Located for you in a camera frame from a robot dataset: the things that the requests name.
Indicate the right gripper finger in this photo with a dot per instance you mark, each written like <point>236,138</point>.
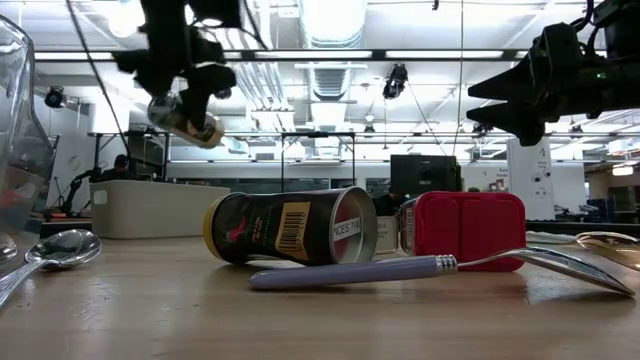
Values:
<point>510,82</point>
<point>510,122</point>

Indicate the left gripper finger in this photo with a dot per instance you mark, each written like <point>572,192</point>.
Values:
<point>135,75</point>
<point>205,95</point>

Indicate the clear glass spice jar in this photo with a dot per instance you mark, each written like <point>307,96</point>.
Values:
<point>170,117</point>

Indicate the red lidded spice jar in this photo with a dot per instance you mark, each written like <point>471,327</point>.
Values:
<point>465,230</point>

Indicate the clear plastic container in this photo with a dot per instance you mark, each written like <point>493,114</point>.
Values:
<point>25,150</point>

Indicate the black spice can yellow lid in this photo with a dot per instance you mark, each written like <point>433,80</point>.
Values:
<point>270,227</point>

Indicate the green spice tin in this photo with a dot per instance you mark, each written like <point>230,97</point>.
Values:
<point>387,235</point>

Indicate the silver utensil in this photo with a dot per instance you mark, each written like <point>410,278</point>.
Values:
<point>617,257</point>

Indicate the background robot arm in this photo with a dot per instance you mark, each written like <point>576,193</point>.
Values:
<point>75,192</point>

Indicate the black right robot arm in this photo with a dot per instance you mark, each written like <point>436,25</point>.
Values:
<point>622,30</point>

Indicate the white column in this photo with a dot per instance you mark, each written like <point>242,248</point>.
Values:
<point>530,175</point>

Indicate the black ceiling spotlight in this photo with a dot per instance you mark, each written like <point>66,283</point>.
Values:
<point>395,80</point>
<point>55,97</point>

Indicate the black monitor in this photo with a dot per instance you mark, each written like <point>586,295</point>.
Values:
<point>425,175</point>

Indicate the white plastic bin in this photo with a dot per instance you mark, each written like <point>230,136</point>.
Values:
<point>160,210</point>

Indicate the black overhead light bar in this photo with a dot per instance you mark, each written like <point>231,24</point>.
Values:
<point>378,55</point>

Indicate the all-metal spoon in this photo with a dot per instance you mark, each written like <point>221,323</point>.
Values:
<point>65,249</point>

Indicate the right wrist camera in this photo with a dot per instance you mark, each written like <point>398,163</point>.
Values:
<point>557,45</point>

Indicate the background black rig frame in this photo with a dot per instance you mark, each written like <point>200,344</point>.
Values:
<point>282,165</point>

